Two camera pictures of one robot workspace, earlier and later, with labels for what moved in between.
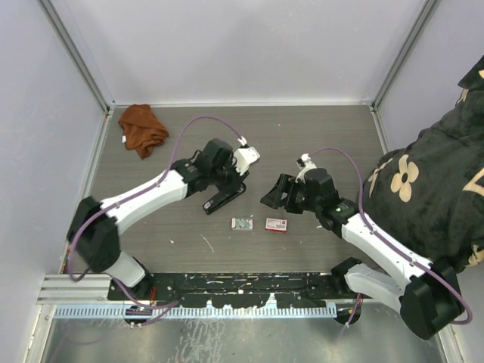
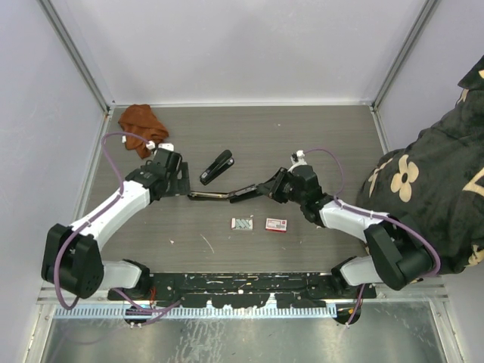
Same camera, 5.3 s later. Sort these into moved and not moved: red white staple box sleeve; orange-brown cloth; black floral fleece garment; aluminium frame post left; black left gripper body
Moved: black left gripper body
Not moved: orange-brown cloth; aluminium frame post left; red white staple box sleeve; black floral fleece garment
